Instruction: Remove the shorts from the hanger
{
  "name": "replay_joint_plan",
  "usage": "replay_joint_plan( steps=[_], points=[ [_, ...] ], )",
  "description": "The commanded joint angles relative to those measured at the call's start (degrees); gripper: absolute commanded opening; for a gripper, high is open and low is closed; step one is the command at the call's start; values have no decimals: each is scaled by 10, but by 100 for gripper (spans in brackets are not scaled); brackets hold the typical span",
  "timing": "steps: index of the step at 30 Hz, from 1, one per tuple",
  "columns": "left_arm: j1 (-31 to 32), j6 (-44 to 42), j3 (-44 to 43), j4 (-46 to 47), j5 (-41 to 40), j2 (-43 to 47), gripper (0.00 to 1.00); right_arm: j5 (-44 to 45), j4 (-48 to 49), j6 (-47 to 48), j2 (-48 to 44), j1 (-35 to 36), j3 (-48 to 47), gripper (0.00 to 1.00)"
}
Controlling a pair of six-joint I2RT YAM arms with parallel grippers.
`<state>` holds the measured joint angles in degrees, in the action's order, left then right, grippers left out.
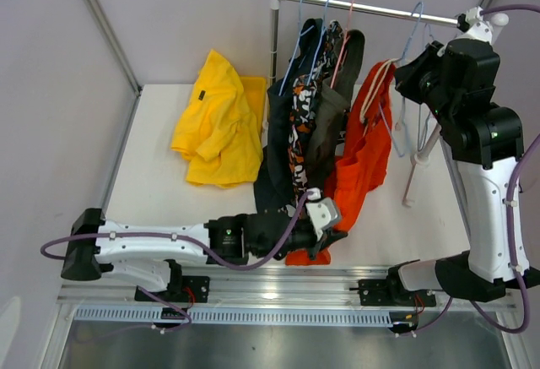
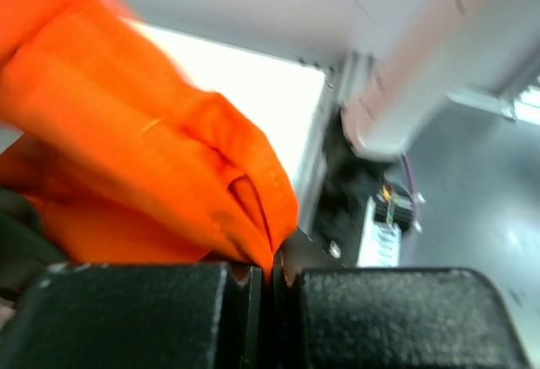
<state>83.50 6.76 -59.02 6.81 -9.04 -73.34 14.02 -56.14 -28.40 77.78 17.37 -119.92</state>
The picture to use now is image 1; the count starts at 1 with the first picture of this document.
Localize dark navy shorts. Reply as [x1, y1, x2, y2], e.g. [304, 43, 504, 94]
[253, 19, 321, 213]

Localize yellow shorts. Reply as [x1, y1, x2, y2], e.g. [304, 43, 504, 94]
[170, 50, 262, 188]

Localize pink wire hanger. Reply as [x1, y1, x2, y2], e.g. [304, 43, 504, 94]
[329, 0, 355, 89]

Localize olive grey shorts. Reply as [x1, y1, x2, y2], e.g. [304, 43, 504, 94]
[305, 30, 365, 189]

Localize orange camouflage shorts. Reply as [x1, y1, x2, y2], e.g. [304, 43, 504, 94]
[288, 20, 343, 205]

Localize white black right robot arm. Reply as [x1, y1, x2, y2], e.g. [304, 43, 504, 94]
[385, 39, 539, 305]

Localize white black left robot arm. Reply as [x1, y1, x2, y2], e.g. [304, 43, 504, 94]
[61, 209, 348, 301]

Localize yellow plastic tray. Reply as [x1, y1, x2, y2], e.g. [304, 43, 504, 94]
[240, 76, 267, 134]

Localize white metal clothes rack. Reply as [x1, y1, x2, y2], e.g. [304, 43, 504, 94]
[261, 0, 510, 209]

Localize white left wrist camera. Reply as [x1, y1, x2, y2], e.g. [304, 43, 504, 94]
[305, 188, 342, 241]

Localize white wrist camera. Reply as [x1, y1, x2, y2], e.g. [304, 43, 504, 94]
[456, 6, 509, 45]
[305, 188, 342, 241]

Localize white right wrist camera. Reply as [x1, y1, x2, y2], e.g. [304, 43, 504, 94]
[456, 6, 509, 45]

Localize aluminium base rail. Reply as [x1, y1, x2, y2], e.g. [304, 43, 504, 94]
[57, 265, 516, 313]

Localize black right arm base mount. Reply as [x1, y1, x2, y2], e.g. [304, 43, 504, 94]
[348, 279, 437, 307]

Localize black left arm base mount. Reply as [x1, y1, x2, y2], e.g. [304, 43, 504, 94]
[153, 275, 210, 304]

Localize grey slotted cable duct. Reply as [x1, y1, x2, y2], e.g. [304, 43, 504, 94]
[74, 305, 392, 328]

